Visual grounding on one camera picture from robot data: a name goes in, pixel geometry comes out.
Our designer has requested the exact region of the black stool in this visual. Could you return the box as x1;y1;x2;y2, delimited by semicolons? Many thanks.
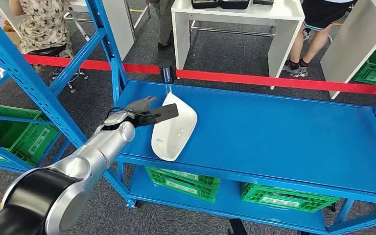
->
29;44;89;94

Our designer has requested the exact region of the person standing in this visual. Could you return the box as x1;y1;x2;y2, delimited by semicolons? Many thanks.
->
282;0;357;78

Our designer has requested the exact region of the black barrier post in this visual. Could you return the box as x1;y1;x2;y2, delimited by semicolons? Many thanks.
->
158;59;175;84

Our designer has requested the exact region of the pale grey table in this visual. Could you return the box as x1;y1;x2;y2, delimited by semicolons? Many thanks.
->
320;0;376;99

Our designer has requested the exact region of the open green plastic crate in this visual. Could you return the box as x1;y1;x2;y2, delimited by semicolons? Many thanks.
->
0;103;59;166

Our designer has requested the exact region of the red barrier belt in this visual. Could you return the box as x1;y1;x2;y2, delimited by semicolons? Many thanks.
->
0;49;376;96

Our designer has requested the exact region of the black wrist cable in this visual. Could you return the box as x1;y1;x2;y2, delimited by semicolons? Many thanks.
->
107;107;161;119

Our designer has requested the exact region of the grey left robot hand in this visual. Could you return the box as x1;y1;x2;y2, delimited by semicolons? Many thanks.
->
125;96;158;115

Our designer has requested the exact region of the blue metal workbench rack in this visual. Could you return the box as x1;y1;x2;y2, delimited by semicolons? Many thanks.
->
0;0;376;235

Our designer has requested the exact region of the person in dark trousers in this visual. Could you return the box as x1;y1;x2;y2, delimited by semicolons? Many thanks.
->
149;0;176;51

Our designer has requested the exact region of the folded green plastic crate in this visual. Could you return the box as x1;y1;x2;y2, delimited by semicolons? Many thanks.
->
145;166;222;203
240;182;340;213

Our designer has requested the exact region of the white table with metal legs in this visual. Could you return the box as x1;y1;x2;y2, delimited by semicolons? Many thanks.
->
63;0;151;61

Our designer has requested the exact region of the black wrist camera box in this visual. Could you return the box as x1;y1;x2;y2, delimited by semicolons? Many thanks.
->
133;103;179;128

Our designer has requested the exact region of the black case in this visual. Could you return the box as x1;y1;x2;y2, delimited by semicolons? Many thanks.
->
191;0;220;9
219;0;250;10

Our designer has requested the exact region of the white curved plastic part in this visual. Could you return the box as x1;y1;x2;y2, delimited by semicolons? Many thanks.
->
151;92;198;162

